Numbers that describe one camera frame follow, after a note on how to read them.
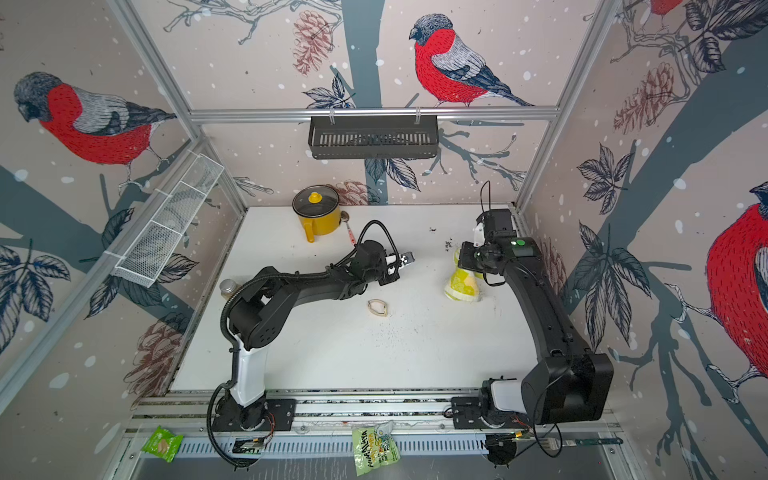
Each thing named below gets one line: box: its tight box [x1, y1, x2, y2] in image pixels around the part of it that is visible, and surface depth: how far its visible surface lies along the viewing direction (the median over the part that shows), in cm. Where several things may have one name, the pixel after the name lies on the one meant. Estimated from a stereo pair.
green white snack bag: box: [352, 420, 401, 477], surface depth 70 cm
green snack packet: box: [141, 425, 184, 463], surface depth 71 cm
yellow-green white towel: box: [444, 248, 484, 302], surface depth 83 cm
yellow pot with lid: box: [292, 184, 341, 243], surface depth 109 cm
